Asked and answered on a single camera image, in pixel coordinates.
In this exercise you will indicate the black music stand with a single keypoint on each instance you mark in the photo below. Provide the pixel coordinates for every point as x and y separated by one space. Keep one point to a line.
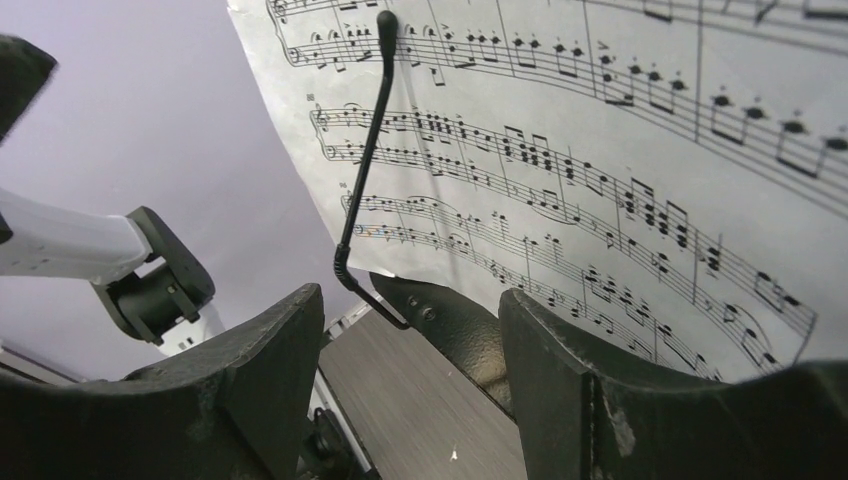
461 330

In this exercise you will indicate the sheet music page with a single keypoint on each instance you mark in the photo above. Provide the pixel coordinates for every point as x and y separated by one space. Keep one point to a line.
670 176

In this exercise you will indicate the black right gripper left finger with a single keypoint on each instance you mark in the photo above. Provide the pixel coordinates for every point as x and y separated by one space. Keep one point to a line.
232 407

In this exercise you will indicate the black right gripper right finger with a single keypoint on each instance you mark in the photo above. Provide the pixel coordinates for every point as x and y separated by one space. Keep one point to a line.
587 409

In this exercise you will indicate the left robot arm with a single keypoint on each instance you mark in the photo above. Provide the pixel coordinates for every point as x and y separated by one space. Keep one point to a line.
152 287

